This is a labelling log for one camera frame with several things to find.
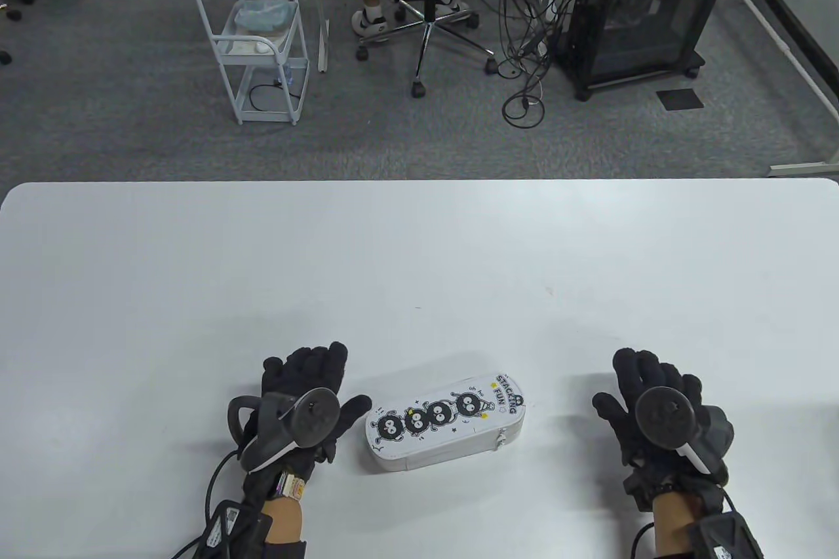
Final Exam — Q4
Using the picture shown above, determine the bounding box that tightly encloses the white utility cart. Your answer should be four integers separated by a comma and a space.
195, 0, 311, 126

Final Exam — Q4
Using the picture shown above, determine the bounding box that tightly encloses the white desk frame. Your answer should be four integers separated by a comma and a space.
724, 0, 839, 178

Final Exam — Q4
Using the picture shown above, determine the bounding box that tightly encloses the person's right forearm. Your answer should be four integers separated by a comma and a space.
652, 490, 707, 558

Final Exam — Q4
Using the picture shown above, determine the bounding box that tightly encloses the blue plastic bag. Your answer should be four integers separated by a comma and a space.
234, 0, 291, 33

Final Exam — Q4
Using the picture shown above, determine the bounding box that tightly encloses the person's right hand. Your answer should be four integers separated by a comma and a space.
592, 349, 733, 512

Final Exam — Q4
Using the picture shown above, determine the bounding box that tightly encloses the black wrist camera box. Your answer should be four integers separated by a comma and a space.
688, 513, 766, 559
205, 500, 273, 553

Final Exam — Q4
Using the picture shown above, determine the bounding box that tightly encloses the white desk leg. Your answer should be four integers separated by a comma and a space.
307, 0, 332, 73

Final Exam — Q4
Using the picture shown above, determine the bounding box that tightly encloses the black floor plate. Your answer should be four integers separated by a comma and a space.
657, 88, 705, 111

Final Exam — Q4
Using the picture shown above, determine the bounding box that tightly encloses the person's left forearm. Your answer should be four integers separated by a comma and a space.
264, 497, 305, 545

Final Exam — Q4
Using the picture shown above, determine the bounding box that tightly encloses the smartwatch with beige band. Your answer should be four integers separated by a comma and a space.
275, 471, 309, 501

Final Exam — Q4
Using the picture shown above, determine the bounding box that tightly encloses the black mesh cabinet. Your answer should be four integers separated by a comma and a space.
554, 0, 738, 102

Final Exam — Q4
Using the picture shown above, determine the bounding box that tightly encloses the tangle of floor cables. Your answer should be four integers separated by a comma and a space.
495, 0, 585, 129

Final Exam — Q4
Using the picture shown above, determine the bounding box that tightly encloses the black cable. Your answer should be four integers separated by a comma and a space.
631, 522, 657, 559
172, 534, 212, 559
205, 448, 244, 520

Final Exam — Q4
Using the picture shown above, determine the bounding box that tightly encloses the person's left hand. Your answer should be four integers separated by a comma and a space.
243, 341, 373, 507

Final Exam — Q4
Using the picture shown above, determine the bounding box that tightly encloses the white cartoon-print pencil case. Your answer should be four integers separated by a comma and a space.
365, 370, 527, 472

